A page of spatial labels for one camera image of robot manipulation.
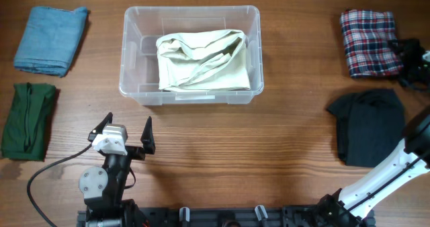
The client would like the white label sticker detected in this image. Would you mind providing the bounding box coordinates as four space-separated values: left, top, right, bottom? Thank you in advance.
175 95 215 101

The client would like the left black camera cable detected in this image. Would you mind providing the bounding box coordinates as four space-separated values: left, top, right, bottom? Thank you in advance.
26 143 93 227

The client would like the folded black cloth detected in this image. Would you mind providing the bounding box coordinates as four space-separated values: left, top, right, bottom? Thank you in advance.
327 89 405 168

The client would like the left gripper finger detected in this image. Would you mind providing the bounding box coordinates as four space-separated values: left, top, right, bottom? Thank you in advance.
90 112 113 135
140 116 155 147

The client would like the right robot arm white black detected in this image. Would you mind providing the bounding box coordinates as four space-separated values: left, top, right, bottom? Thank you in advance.
312 89 429 226

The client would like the red plaid cloth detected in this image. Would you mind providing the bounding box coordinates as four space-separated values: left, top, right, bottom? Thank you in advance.
340 9 403 78

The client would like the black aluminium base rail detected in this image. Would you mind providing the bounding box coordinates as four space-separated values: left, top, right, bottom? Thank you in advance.
76 204 376 227

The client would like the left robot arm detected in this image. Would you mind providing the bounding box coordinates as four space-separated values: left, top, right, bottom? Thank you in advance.
77 113 156 227

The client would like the cream cloth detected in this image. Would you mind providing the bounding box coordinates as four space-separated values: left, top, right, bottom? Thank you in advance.
156 30 251 92

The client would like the clear plastic storage container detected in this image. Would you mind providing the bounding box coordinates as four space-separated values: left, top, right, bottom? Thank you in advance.
119 5 264 105

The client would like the folded light blue cloth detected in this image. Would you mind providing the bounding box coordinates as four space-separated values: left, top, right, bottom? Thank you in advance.
13 6 88 77

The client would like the folded dark green cloth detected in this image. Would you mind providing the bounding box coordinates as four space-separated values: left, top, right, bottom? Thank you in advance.
1 83 56 161

